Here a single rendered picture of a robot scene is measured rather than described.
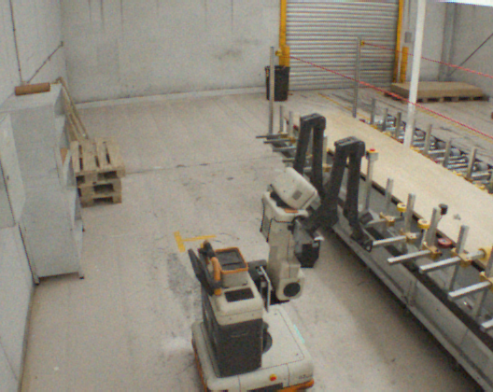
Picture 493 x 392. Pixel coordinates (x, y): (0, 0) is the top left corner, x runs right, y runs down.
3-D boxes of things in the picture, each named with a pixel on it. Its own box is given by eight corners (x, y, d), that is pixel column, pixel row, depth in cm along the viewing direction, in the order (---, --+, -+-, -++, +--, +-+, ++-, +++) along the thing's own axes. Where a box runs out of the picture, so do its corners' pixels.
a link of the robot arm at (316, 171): (310, 113, 249) (317, 119, 239) (319, 113, 250) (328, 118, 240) (307, 183, 267) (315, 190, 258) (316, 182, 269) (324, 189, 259)
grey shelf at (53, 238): (35, 286, 363) (-6, 112, 295) (44, 235, 440) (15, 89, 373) (84, 278, 375) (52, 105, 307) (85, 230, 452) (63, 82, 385)
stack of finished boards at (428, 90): (482, 95, 1017) (483, 89, 1010) (409, 98, 945) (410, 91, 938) (461, 88, 1082) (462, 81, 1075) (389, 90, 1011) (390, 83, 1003)
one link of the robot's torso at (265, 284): (259, 315, 255) (260, 281, 244) (246, 287, 279) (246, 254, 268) (302, 306, 261) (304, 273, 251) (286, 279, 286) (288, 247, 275)
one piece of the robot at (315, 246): (295, 269, 240) (297, 234, 230) (277, 243, 264) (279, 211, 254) (322, 264, 244) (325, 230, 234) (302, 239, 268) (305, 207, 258)
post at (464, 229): (446, 297, 247) (465, 227, 226) (443, 293, 250) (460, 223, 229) (450, 295, 248) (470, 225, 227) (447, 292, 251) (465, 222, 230)
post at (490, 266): (474, 317, 224) (499, 244, 204) (471, 314, 227) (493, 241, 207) (479, 315, 225) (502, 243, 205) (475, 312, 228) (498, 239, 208)
